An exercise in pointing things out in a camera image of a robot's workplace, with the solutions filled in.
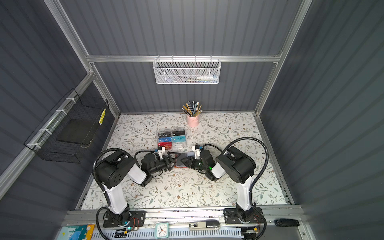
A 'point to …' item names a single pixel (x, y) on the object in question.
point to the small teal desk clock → (162, 230)
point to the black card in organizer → (178, 133)
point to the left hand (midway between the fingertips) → (180, 158)
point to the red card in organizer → (168, 145)
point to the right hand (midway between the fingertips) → (183, 163)
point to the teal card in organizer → (179, 138)
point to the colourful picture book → (84, 232)
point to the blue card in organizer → (165, 139)
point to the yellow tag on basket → (102, 116)
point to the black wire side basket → (69, 127)
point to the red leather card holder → (179, 162)
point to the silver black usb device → (205, 225)
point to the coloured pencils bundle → (192, 108)
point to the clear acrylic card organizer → (167, 132)
